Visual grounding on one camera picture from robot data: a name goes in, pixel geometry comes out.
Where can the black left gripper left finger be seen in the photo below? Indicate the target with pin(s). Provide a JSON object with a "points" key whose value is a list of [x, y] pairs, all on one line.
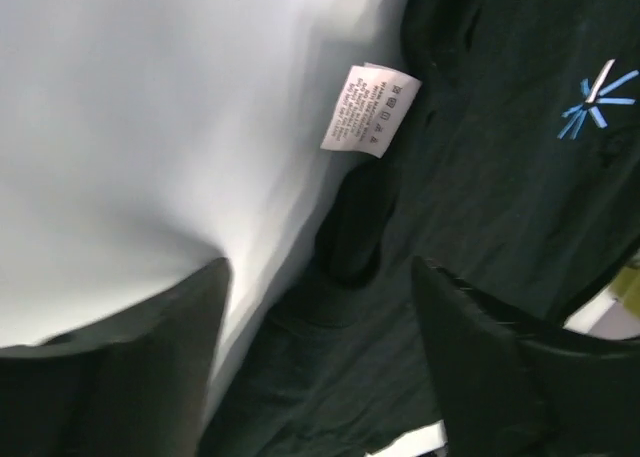
{"points": [[132, 384]]}

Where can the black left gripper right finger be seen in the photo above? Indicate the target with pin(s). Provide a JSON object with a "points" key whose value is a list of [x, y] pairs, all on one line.
{"points": [[509, 384]]}

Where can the green plastic basket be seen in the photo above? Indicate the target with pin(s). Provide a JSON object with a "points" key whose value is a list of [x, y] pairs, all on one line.
{"points": [[626, 284]]}

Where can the black t shirt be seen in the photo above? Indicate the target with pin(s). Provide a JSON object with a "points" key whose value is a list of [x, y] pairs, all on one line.
{"points": [[516, 170]]}

